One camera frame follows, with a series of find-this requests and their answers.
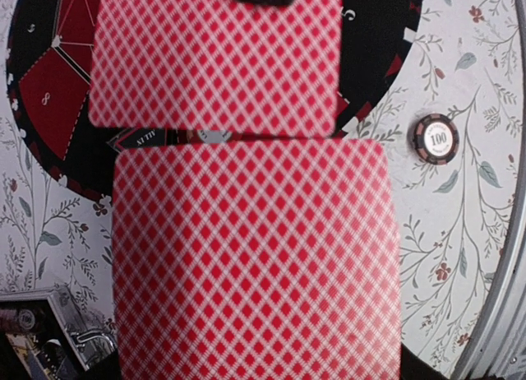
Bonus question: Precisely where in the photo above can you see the aluminium poker chip case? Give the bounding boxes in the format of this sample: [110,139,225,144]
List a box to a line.
[1,285,117,379]

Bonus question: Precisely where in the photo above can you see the single pink playing card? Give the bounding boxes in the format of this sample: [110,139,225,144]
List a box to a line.
[89,0,343,137]

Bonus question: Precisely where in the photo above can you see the front aluminium rail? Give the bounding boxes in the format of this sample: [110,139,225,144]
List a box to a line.
[450,0,526,380]

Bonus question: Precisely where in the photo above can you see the triangular dealer button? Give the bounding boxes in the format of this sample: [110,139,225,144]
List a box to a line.
[108,128,167,152]

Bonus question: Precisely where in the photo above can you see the round red black poker mat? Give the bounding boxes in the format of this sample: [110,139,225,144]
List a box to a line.
[6,0,423,201]

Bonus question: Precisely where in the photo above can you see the dark brown chip stack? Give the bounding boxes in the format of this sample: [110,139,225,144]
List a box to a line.
[411,114,460,165]

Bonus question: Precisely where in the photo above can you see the pink playing card deck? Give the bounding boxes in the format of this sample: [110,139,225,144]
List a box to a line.
[112,139,401,379]

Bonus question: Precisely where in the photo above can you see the orange chip sector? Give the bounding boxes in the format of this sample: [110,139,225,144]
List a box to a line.
[196,130,233,144]

